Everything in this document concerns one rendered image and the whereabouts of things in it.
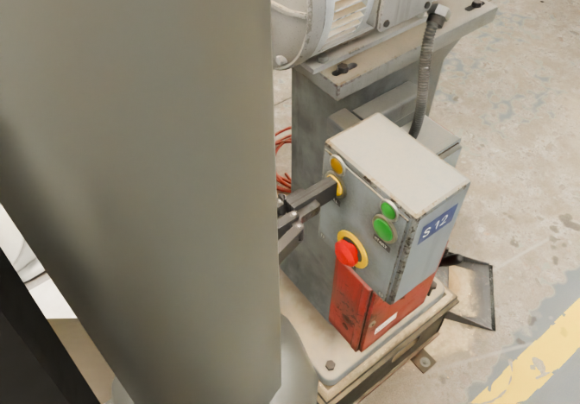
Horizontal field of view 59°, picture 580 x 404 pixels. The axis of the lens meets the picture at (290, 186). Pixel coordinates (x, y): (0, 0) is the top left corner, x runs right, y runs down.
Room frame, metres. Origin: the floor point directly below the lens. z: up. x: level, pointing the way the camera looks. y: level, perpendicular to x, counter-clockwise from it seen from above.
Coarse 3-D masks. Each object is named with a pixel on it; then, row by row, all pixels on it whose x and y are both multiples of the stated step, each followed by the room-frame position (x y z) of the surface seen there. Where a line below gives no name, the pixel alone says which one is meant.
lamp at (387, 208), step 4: (384, 200) 0.37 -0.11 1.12; (388, 200) 0.37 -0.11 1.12; (380, 204) 0.38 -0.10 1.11; (384, 204) 0.37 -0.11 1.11; (388, 204) 0.37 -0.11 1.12; (392, 204) 0.36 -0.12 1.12; (380, 208) 0.37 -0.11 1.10; (384, 208) 0.37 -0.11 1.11; (388, 208) 0.36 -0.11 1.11; (392, 208) 0.36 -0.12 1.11; (396, 208) 0.36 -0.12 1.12; (384, 212) 0.36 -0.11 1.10; (388, 212) 0.36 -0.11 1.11; (392, 212) 0.36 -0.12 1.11; (396, 212) 0.36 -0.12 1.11; (384, 216) 0.37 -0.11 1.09; (388, 216) 0.36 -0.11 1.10; (392, 216) 0.36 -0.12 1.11; (396, 216) 0.36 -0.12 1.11; (392, 220) 0.36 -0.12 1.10; (396, 220) 0.36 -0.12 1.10
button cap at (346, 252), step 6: (342, 240) 0.41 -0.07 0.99; (336, 246) 0.40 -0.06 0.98; (342, 246) 0.40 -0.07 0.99; (348, 246) 0.39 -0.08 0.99; (354, 246) 0.40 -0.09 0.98; (336, 252) 0.40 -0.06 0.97; (342, 252) 0.39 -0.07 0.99; (348, 252) 0.39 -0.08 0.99; (354, 252) 0.39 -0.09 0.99; (342, 258) 0.39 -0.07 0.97; (348, 258) 0.38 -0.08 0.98; (354, 258) 0.38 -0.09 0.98; (348, 264) 0.38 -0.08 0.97; (354, 264) 0.38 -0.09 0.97
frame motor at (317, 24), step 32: (288, 0) 0.55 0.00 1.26; (320, 0) 0.54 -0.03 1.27; (352, 0) 0.58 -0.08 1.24; (384, 0) 0.59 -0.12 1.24; (416, 0) 0.63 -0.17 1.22; (288, 32) 0.55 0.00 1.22; (320, 32) 0.55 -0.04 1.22; (352, 32) 0.61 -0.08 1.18; (384, 32) 0.70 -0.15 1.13; (288, 64) 0.57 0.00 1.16; (320, 64) 0.62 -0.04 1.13
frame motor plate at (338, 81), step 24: (456, 0) 0.81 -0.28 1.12; (480, 0) 0.80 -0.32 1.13; (456, 24) 0.74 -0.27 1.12; (480, 24) 0.77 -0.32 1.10; (384, 48) 0.67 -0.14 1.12; (408, 48) 0.67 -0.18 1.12; (432, 48) 0.70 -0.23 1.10; (336, 72) 0.62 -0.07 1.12; (360, 72) 0.61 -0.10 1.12; (384, 72) 0.63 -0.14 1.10; (336, 96) 0.58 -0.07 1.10
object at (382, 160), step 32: (352, 128) 0.49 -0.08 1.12; (384, 128) 0.49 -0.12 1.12; (352, 160) 0.43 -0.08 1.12; (384, 160) 0.43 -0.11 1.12; (416, 160) 0.43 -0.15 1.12; (352, 192) 0.41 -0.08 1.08; (384, 192) 0.38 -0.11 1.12; (416, 192) 0.38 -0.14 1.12; (448, 192) 0.38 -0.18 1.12; (320, 224) 0.46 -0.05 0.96; (352, 224) 0.41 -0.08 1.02; (416, 224) 0.34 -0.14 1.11; (448, 224) 0.39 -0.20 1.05; (384, 256) 0.36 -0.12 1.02; (416, 256) 0.36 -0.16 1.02; (384, 288) 0.35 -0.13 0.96
